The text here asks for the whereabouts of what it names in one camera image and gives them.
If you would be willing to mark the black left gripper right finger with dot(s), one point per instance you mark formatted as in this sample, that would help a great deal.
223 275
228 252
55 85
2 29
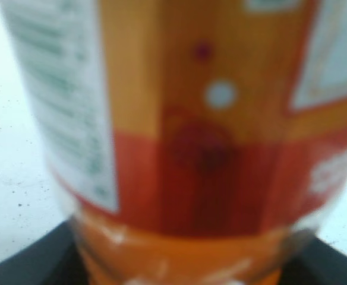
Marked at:
312 261

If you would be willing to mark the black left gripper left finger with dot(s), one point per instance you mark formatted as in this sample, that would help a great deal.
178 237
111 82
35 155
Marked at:
53 259

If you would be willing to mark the orange soda plastic bottle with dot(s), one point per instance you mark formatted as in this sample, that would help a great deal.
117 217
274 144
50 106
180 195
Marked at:
191 142

